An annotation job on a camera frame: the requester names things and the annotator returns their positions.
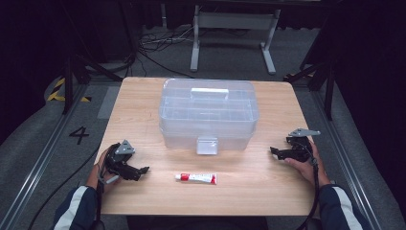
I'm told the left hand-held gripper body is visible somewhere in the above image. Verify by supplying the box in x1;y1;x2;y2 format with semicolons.
103;139;137;175

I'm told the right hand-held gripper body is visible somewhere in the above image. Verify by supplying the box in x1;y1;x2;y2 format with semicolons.
285;127;321;163

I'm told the white and red ointment tube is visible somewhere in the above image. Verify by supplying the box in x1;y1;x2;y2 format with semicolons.
174;172;218;186

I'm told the clear plastic storage box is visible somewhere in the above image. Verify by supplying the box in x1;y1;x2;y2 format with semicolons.
158;78;260;156

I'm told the person's right hand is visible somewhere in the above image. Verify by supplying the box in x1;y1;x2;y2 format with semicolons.
283;140;331;188

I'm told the person's left hand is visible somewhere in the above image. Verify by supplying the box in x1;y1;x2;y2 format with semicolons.
85;147;123;193

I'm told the black metal stand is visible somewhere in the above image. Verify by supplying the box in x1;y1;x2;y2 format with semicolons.
61;52;124;115
282;60;337;121

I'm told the yellow and black floor tape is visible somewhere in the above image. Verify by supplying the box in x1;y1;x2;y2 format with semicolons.
47;78;93;104

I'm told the grey metal stand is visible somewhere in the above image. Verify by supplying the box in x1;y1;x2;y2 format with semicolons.
190;4;282;76

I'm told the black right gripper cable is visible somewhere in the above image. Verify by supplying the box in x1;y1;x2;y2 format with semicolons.
296;157;321;230

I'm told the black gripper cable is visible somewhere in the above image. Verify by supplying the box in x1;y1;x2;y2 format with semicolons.
296;157;321;230
28;145;106;230

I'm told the metal floor rail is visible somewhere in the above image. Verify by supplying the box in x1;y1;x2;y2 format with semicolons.
0;83;88;230
310;90;384;230

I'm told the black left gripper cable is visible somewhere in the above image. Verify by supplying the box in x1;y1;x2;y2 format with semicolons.
28;145;106;230

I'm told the bundle of floor cables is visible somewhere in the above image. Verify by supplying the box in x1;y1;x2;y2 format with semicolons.
137;26;196;54

